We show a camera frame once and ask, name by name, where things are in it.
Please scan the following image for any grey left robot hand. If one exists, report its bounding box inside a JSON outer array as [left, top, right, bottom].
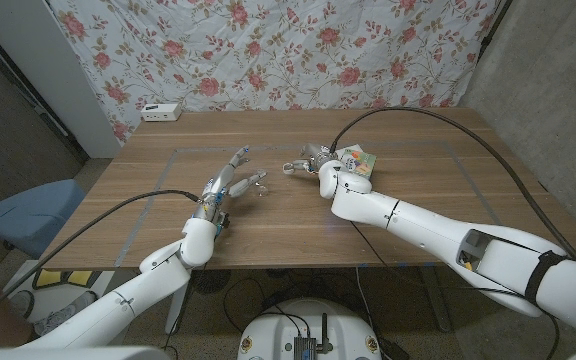
[[191, 145, 268, 224]]

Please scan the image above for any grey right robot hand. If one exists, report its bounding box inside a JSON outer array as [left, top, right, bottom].
[[281, 143, 340, 176]]

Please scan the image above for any colourful cardboard box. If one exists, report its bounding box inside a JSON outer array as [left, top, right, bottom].
[[340, 148, 378, 180]]

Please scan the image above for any white power strip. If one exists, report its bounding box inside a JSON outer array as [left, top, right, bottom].
[[140, 102, 183, 123]]

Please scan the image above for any black round perforated disc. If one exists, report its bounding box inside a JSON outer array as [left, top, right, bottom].
[[192, 269, 232, 295]]

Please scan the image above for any floral backdrop cloth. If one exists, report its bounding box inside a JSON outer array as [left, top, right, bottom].
[[47, 0, 502, 144]]

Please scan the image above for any white table leg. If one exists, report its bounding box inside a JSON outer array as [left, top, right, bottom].
[[164, 284, 189, 336]]

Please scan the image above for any white robot torso base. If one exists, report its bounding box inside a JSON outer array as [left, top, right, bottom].
[[237, 298, 382, 360]]

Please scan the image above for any yellow black floor mat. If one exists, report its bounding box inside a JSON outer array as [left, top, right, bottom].
[[34, 268, 94, 290]]

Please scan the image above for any black antenna module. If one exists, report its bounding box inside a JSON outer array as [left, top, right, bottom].
[[293, 313, 334, 360]]

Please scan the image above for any blue stool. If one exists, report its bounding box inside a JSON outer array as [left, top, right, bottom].
[[0, 178, 87, 260]]

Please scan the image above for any grey table leg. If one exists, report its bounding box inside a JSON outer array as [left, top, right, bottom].
[[420, 267, 453, 334]]

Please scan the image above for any grey sneaker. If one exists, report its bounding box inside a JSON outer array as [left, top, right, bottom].
[[32, 290, 98, 336], [10, 289, 35, 316]]

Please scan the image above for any white floor board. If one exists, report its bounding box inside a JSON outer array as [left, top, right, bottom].
[[0, 259, 144, 326]]

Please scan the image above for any white partition panel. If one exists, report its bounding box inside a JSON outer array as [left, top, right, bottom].
[[0, 0, 123, 160]]

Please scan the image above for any black backdrop pole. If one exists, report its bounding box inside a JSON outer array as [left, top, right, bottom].
[[476, 0, 515, 64]]

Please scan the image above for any left arm thick black cable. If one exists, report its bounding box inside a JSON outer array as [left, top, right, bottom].
[[0, 189, 203, 331]]

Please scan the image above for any arm thick black cable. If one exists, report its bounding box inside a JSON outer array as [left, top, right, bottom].
[[328, 105, 576, 264], [0, 189, 203, 331]]

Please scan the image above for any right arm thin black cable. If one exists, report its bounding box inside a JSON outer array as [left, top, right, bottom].
[[348, 219, 562, 360]]

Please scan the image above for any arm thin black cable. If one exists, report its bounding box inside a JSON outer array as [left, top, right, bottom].
[[160, 264, 209, 360], [348, 219, 562, 360]]

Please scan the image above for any right arm thick black cable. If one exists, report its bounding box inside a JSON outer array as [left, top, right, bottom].
[[328, 105, 576, 264]]

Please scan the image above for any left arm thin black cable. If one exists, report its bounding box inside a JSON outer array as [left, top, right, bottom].
[[160, 264, 209, 360]]

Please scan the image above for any black floor cable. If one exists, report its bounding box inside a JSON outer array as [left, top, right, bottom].
[[221, 276, 272, 335]]

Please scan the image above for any grey floor cable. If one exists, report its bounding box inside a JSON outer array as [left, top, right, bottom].
[[355, 266, 379, 339]]

